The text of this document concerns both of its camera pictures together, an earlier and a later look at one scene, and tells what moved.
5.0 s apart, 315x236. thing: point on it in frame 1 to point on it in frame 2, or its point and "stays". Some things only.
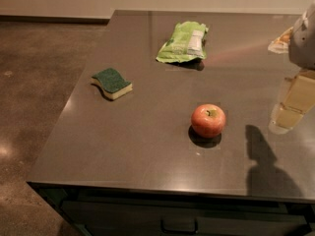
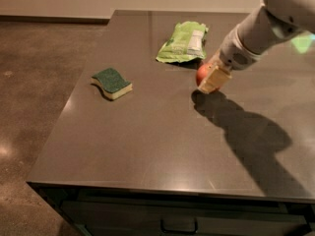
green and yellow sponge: (111, 83) stays
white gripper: (303, 46) to (234, 54)
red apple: (208, 121) to (202, 72)
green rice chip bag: (185, 44) stays
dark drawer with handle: (188, 217) stays
